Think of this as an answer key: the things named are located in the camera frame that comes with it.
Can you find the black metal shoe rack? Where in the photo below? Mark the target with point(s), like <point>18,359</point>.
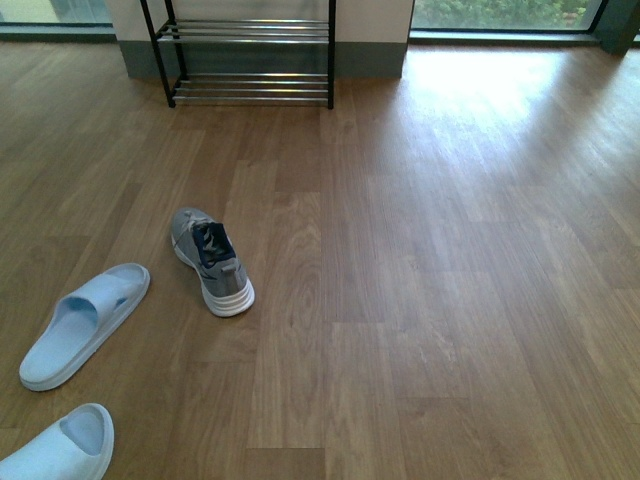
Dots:
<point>244,61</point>

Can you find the light blue slipper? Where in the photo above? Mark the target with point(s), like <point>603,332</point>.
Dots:
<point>81,322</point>
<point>78,446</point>

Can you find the grey sneaker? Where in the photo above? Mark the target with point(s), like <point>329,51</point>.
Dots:
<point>202,243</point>

